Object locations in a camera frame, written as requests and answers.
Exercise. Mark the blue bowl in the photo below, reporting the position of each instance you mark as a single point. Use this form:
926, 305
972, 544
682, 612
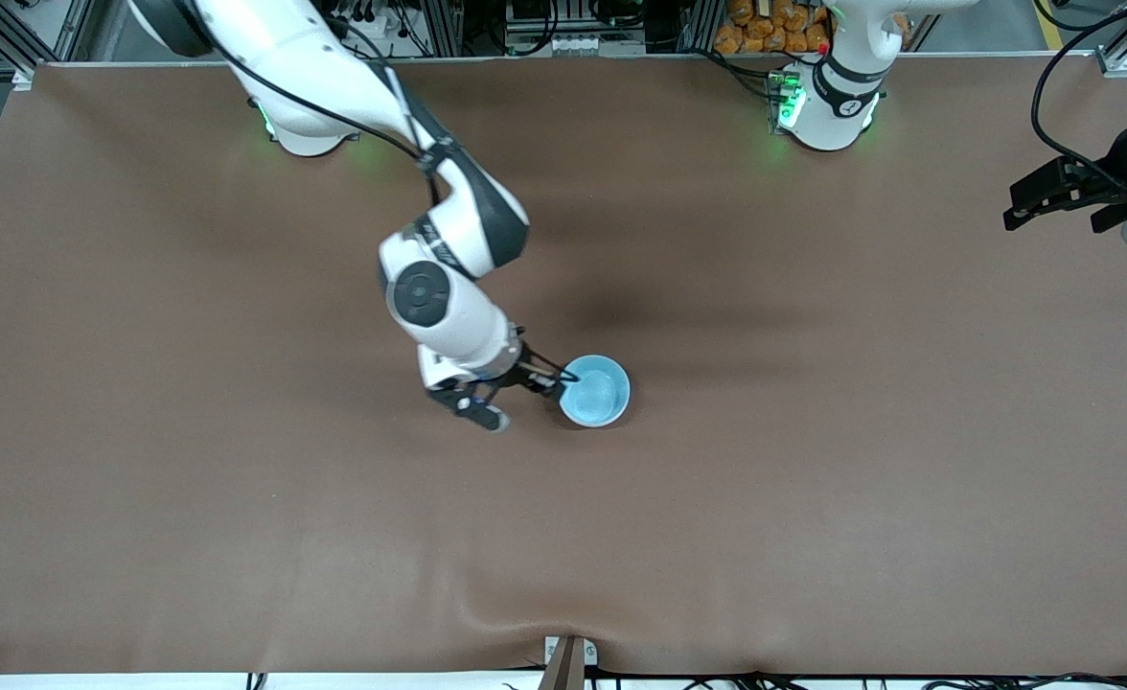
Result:
602, 398

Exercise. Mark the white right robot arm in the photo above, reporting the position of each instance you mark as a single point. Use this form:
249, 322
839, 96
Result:
276, 43

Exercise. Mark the brown table cover cloth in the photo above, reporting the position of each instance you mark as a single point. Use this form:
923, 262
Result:
563, 537

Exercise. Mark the grey metal table clamp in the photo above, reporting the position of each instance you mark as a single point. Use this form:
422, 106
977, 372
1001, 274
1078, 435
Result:
569, 661

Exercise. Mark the orange lumpy items pile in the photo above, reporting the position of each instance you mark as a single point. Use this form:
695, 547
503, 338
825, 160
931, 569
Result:
772, 27

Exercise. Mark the white power strip with plugs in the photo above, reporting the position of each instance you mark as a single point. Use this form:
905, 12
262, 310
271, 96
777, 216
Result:
372, 21

